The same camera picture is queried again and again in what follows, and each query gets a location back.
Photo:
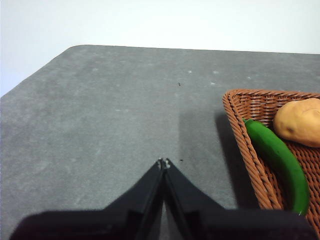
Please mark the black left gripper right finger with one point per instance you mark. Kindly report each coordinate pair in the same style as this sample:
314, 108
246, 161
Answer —
237, 225

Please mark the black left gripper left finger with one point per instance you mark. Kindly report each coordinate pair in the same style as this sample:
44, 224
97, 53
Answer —
100, 225

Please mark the brown wicker basket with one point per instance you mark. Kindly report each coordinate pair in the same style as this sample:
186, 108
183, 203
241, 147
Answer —
252, 155

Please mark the green pepper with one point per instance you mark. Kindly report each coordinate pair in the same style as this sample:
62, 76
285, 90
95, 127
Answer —
277, 155

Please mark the yellow-brown potato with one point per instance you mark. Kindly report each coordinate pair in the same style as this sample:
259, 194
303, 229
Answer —
300, 122

